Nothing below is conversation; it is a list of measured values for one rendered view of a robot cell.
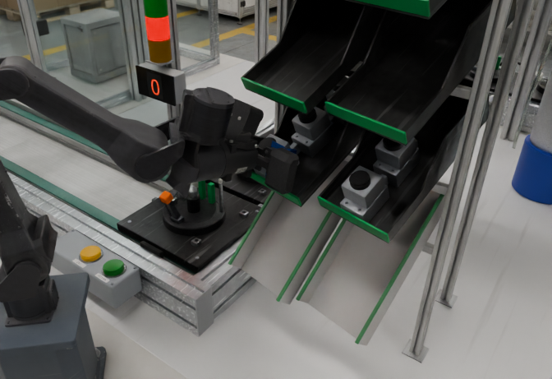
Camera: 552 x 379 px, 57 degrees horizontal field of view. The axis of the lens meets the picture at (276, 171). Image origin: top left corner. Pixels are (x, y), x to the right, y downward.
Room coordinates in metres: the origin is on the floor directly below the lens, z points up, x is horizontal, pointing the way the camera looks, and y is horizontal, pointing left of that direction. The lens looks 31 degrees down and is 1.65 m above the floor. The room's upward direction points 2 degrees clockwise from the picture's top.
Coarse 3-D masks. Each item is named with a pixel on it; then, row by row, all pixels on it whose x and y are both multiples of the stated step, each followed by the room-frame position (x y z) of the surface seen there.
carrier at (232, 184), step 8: (232, 176) 1.09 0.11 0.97; (240, 176) 1.08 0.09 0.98; (216, 184) 1.06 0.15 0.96; (224, 184) 1.05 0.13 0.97; (232, 184) 1.05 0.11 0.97; (240, 184) 1.05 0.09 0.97; (248, 184) 1.05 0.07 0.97; (256, 184) 1.05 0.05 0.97; (232, 192) 1.03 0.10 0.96; (240, 192) 1.02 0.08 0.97; (248, 192) 1.02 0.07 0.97; (256, 192) 1.02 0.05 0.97; (248, 200) 1.00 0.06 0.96; (256, 200) 0.99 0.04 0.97; (264, 200) 0.99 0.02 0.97
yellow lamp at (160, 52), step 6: (150, 42) 1.10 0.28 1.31; (156, 42) 1.10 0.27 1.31; (162, 42) 1.10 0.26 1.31; (168, 42) 1.11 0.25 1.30; (150, 48) 1.10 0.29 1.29; (156, 48) 1.10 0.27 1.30; (162, 48) 1.10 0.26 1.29; (168, 48) 1.11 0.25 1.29; (150, 54) 1.10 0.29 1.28; (156, 54) 1.10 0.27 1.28; (162, 54) 1.10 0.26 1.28; (168, 54) 1.11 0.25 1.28; (150, 60) 1.11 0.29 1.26; (156, 60) 1.10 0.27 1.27; (162, 60) 1.10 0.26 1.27; (168, 60) 1.11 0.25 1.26
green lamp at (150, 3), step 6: (144, 0) 1.11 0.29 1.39; (150, 0) 1.10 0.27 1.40; (156, 0) 1.10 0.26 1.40; (162, 0) 1.10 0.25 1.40; (144, 6) 1.11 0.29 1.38; (150, 6) 1.10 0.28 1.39; (156, 6) 1.10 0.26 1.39; (162, 6) 1.10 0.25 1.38; (150, 12) 1.10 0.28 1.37; (156, 12) 1.10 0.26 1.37; (162, 12) 1.10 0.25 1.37
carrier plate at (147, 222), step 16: (224, 192) 1.01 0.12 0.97; (144, 208) 0.94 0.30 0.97; (160, 208) 0.94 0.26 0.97; (240, 208) 0.95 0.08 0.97; (256, 208) 0.95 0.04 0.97; (128, 224) 0.88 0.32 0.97; (144, 224) 0.88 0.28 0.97; (160, 224) 0.88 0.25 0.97; (224, 224) 0.89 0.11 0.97; (240, 224) 0.89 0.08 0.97; (144, 240) 0.84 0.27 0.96; (160, 240) 0.83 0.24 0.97; (176, 240) 0.83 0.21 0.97; (208, 240) 0.83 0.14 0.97; (224, 240) 0.83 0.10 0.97; (176, 256) 0.78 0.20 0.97; (192, 256) 0.78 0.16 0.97; (208, 256) 0.78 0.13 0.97
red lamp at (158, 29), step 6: (150, 18) 1.10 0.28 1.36; (156, 18) 1.10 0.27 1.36; (162, 18) 1.10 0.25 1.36; (150, 24) 1.10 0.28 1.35; (156, 24) 1.10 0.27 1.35; (162, 24) 1.10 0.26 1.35; (168, 24) 1.12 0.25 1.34; (150, 30) 1.10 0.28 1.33; (156, 30) 1.10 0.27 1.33; (162, 30) 1.10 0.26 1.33; (168, 30) 1.12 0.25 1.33; (150, 36) 1.10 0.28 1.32; (156, 36) 1.10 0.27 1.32; (162, 36) 1.10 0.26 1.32; (168, 36) 1.11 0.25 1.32
